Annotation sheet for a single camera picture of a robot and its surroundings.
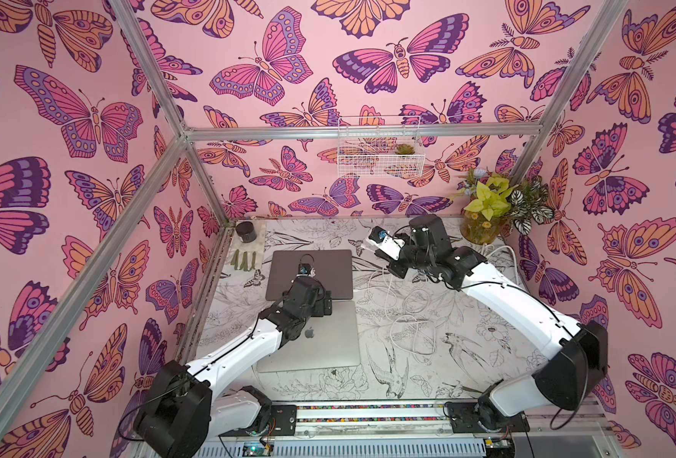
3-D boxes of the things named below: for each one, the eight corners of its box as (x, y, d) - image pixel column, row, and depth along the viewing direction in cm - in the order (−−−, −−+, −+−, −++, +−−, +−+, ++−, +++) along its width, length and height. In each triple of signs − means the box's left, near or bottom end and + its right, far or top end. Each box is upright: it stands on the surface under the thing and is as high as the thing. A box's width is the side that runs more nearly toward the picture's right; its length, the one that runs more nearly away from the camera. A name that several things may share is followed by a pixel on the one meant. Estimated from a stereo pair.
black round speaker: (245, 246, 113) (242, 239, 110) (236, 232, 118) (232, 225, 115) (260, 238, 116) (258, 231, 112) (250, 225, 120) (248, 218, 117)
